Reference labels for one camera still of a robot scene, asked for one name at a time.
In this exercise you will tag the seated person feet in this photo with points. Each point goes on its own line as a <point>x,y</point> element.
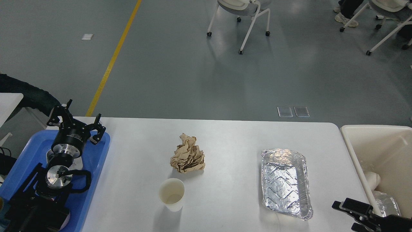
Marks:
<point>345,10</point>

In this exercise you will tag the aluminium foil tray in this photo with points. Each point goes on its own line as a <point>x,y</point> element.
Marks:
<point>285,184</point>

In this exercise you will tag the crumpled brown paper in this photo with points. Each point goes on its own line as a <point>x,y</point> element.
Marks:
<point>187,156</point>

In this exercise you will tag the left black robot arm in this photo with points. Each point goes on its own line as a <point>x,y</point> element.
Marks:
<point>52,183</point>

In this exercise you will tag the blue plastic tray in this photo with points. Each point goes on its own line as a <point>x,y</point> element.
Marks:
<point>35,152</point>

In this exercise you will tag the white chair centre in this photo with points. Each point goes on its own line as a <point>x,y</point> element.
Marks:
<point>252,8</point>

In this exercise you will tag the white chair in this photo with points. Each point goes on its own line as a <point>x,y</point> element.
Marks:
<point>396,10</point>
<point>252,8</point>

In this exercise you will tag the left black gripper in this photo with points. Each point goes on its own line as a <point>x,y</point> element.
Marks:
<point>70,139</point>

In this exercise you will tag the white chair right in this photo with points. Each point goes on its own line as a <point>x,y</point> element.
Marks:
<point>396,10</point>

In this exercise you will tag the white paper cup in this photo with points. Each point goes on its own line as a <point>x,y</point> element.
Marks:
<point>171,194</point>

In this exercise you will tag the beige plastic bin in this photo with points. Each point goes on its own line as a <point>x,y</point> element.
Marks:
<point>387,151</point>

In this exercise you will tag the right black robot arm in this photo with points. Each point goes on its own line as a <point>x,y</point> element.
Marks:
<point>390,223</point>

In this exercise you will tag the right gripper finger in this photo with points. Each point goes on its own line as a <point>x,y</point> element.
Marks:
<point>360,211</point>

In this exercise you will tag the small white side table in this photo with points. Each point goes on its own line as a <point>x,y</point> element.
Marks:
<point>8,102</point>

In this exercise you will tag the square steel container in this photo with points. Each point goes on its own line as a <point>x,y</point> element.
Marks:
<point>76,165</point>

